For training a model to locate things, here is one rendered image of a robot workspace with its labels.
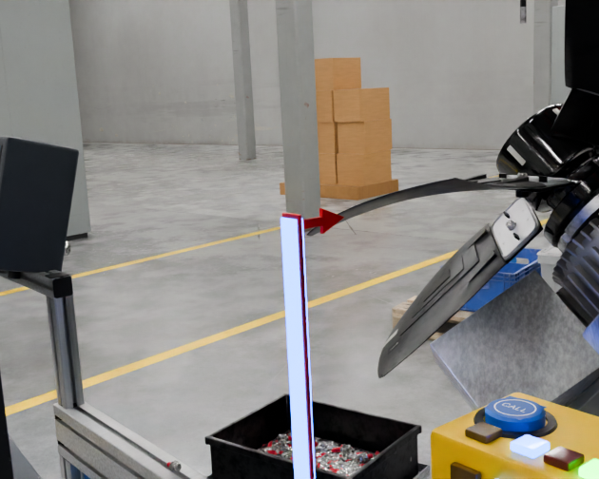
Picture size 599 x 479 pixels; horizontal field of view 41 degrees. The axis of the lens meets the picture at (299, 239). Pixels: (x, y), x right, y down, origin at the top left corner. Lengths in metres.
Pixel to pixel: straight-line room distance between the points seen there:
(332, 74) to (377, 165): 1.16
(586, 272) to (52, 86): 6.83
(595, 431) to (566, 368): 0.36
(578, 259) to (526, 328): 0.10
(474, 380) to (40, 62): 6.78
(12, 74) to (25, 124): 0.43
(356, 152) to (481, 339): 8.33
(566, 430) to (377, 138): 8.84
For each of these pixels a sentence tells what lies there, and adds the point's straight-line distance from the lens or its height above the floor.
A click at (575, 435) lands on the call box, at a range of 0.57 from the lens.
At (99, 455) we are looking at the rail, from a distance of 1.15.
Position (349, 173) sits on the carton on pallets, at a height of 0.28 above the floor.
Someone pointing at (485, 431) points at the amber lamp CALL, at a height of 1.08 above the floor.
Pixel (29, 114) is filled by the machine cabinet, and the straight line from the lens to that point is 7.41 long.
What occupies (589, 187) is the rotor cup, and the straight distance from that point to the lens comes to 0.98.
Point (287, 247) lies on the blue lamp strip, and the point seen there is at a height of 1.16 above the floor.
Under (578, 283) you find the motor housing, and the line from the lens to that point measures 0.95.
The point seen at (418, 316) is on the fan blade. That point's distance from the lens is 1.12.
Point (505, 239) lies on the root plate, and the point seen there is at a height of 1.10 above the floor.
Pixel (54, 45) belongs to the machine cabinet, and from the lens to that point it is 7.58.
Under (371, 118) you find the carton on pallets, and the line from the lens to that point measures 9.28.
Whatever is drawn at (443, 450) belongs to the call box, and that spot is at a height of 1.06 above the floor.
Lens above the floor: 1.31
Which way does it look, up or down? 11 degrees down
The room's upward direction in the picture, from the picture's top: 3 degrees counter-clockwise
